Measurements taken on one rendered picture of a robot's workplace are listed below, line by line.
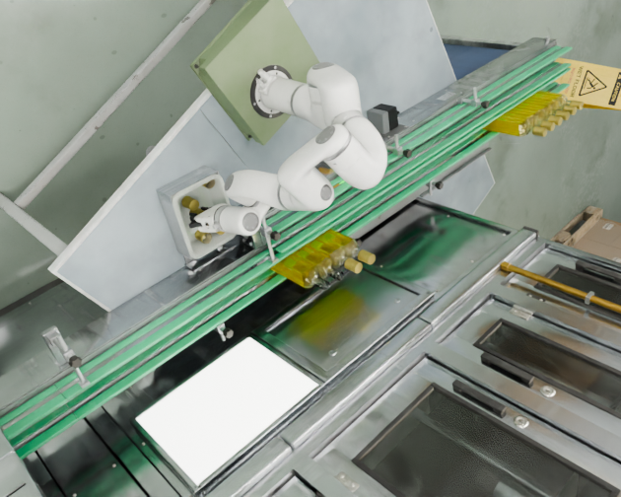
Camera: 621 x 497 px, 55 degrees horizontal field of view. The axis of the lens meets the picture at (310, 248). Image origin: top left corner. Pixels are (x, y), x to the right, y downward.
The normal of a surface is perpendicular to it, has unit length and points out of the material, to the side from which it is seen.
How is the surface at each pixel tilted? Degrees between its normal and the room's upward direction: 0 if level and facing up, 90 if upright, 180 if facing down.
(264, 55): 4
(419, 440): 90
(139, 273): 0
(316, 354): 90
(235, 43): 4
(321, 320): 90
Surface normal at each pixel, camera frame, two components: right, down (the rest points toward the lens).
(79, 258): 0.67, 0.32
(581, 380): -0.17, -0.82
